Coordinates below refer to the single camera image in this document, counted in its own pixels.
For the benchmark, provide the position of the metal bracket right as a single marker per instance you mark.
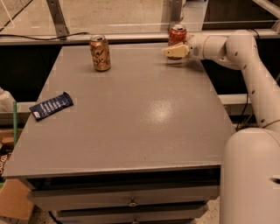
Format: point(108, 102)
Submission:
point(175, 12)

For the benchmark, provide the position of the red coke can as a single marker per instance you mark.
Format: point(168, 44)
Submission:
point(177, 35)

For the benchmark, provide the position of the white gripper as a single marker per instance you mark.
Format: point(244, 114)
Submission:
point(196, 47)

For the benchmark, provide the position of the orange gold soda can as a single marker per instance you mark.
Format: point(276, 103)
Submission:
point(99, 48)

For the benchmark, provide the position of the drawer knob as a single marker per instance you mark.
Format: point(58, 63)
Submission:
point(133, 203)
point(135, 221)

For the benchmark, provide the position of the white plastic jug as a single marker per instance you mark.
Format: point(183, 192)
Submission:
point(6, 101)

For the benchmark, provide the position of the grey drawer cabinet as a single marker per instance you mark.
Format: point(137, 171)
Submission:
point(150, 129)

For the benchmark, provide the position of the cardboard box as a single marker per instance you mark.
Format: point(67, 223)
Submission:
point(15, 208)

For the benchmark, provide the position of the lower drawer knob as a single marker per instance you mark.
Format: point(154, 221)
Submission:
point(135, 221)

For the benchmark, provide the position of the blue snack bar wrapper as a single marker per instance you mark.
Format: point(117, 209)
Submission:
point(49, 107)

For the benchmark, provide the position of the metal bracket left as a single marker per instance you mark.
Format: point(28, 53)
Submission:
point(58, 19)

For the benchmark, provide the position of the upper drawer knob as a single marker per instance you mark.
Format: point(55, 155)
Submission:
point(133, 203)

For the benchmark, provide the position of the green vertical post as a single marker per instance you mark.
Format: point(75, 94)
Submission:
point(15, 123)

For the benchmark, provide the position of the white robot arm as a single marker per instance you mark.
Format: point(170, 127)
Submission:
point(250, 169)

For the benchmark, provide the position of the metal bracket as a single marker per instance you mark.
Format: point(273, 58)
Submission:
point(175, 12)
point(58, 19)

